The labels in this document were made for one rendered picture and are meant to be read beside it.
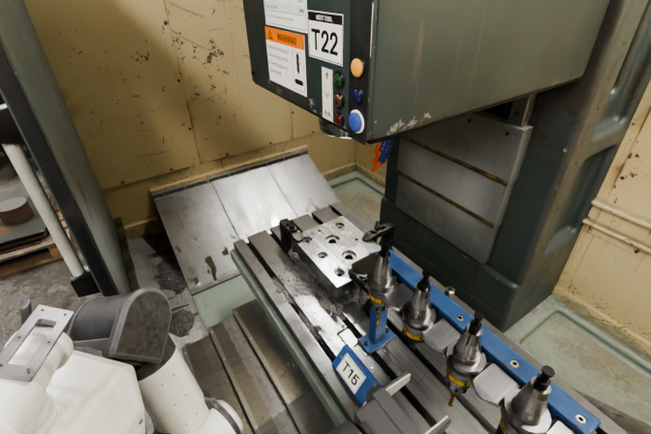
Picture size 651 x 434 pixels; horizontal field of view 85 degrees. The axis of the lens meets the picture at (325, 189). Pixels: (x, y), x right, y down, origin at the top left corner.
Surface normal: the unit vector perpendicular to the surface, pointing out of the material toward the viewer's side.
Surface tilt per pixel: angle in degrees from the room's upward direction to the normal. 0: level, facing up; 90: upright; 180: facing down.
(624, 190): 90
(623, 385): 0
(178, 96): 90
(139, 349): 67
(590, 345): 0
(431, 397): 0
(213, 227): 24
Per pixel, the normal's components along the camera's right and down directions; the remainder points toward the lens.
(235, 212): 0.18, -0.60
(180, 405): 0.72, -0.10
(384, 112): 0.55, 0.43
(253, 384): -0.09, -0.90
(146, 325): 0.89, -0.24
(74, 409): 0.23, -0.90
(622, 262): -0.84, 0.30
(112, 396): 0.85, -0.46
